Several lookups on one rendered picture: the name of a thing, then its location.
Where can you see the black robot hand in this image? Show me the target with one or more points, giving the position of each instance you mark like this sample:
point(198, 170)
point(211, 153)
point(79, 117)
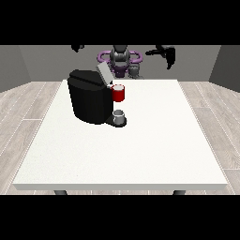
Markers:
point(170, 54)
point(76, 47)

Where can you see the red pod holder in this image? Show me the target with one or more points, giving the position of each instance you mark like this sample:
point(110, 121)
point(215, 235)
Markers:
point(118, 94)

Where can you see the dark table leg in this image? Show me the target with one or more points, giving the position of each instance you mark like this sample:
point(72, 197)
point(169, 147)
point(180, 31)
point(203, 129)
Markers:
point(60, 192)
point(179, 192)

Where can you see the pale grey machine lid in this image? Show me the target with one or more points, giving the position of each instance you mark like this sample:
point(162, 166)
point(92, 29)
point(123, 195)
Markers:
point(105, 73)

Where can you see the small grey coffee pod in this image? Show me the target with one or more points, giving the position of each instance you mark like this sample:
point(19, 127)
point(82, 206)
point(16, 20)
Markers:
point(133, 72)

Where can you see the black coffee machine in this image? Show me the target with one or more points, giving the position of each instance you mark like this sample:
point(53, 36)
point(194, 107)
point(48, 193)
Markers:
point(89, 100)

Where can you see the small grey cup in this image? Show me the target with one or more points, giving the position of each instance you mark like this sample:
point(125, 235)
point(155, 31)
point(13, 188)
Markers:
point(118, 117)

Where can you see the grey robot trunk purple rings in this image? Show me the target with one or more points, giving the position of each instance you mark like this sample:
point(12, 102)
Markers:
point(119, 59)

